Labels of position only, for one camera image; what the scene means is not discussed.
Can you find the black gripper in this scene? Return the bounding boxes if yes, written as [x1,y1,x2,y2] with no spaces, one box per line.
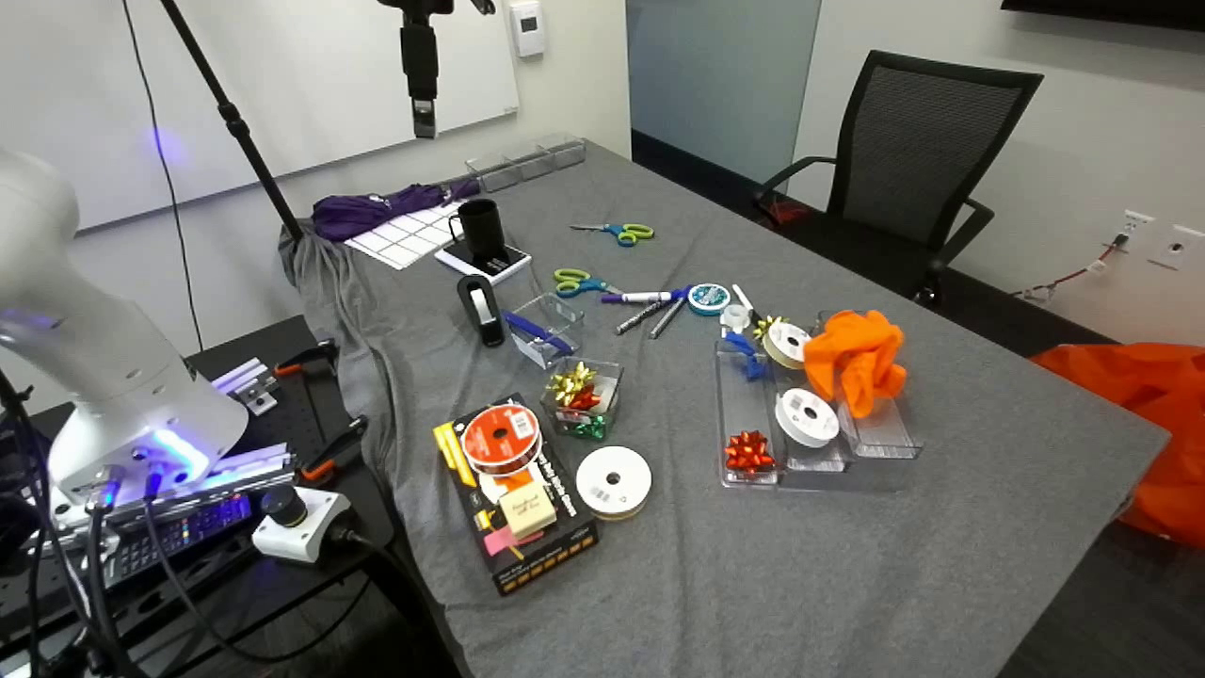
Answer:
[377,0,500,142]

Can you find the cream block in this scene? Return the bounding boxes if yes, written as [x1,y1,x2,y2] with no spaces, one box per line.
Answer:
[497,486,559,537]

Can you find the clear box with blue item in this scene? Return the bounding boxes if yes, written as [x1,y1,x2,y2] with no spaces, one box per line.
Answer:
[500,290,590,373]

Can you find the white pen in box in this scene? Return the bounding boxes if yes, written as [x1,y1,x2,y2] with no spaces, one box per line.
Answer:
[523,455,585,521]

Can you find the black cardboard box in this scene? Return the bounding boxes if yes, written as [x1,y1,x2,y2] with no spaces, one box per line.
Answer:
[431,396,603,599]

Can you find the purple cloth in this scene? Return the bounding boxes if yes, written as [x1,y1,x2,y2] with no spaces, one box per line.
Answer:
[310,178,485,244]

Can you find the whiteboard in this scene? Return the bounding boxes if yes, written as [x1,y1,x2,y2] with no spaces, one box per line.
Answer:
[0,0,523,236]

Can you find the white grid paper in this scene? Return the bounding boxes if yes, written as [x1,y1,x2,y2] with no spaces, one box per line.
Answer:
[344,203,473,276]

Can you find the white rectangular tray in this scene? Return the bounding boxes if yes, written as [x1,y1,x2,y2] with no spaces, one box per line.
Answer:
[431,241,536,287]

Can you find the black tripod pole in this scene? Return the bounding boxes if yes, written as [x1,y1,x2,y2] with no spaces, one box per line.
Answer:
[158,0,310,241]

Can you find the black tape dispenser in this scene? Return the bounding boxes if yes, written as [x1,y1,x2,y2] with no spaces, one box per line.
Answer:
[453,271,509,350]

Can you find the green and blue scissors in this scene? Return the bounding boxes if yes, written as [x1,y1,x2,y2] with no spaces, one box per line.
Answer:
[551,265,616,300]

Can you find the green and yellow scissors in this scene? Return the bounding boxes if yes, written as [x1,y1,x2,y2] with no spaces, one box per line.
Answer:
[568,219,659,252]

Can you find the blue and white marker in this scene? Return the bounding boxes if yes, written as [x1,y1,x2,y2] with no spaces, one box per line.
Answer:
[597,287,690,310]

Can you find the gold gift bow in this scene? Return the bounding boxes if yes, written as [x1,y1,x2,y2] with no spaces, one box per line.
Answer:
[551,362,603,399]

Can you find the grey blue door panel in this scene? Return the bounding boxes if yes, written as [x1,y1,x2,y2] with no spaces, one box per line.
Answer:
[625,0,826,183]

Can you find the small silver metal block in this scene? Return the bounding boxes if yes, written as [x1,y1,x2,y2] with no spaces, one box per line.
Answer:
[209,355,282,419]

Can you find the clear square container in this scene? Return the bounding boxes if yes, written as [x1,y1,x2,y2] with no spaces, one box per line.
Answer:
[539,359,625,444]

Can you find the orange ribbon spool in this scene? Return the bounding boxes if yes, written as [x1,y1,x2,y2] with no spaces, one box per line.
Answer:
[457,399,544,475]

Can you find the teal tape roll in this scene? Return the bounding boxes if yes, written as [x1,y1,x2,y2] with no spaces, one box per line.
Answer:
[682,280,739,321]

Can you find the yellow marker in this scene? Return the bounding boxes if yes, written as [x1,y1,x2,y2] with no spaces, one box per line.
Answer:
[429,419,483,494]

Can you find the blue ribbon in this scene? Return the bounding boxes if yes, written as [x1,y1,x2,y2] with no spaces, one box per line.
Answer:
[720,321,770,386]

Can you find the white ribbon spool gold rim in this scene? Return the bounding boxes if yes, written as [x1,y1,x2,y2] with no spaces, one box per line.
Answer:
[572,444,659,522]

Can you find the white emergency stop button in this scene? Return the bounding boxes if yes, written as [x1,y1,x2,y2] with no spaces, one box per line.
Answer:
[248,483,355,563]

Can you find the white and gold ribbon spool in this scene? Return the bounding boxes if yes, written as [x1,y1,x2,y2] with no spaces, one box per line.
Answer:
[757,311,817,376]

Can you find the large red gift bow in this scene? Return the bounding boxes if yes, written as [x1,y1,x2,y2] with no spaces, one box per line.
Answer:
[723,424,779,483]

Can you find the plain white ribbon spool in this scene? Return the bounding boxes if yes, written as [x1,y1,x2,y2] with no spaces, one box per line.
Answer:
[770,384,842,450]

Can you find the black office chair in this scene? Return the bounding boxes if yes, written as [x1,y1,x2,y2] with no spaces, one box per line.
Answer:
[748,49,1046,303]

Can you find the orange cloth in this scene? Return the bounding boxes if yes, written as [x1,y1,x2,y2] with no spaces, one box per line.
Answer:
[802,303,911,423]

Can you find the black side cart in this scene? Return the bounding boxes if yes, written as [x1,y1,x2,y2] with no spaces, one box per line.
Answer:
[0,311,429,678]

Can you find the clear acrylic organiser tray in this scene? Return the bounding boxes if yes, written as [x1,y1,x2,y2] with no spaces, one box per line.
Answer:
[710,327,926,494]

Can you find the grey tablecloth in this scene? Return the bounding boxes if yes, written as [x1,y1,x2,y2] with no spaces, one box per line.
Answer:
[276,140,1171,678]

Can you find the orange bag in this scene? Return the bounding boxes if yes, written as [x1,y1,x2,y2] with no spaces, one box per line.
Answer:
[1033,337,1205,555]

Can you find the white wall thermostat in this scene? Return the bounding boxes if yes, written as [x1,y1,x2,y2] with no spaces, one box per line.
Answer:
[505,0,551,61]

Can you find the orange handled clamp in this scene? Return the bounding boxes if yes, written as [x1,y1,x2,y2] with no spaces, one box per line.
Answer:
[298,419,370,489]
[266,341,344,384]

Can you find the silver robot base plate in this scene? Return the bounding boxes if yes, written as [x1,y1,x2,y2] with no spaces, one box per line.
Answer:
[50,442,298,531]

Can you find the black cable bundle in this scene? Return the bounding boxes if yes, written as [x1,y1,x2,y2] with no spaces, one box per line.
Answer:
[0,373,143,678]

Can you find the wall cable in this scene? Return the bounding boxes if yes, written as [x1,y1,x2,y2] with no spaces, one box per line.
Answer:
[1013,234,1132,303]

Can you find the black wall screen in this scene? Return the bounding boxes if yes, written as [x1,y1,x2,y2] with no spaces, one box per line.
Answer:
[998,0,1205,32]

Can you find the white wall outlet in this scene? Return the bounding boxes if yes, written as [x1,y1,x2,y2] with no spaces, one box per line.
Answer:
[1164,222,1205,276]
[1119,203,1164,249]

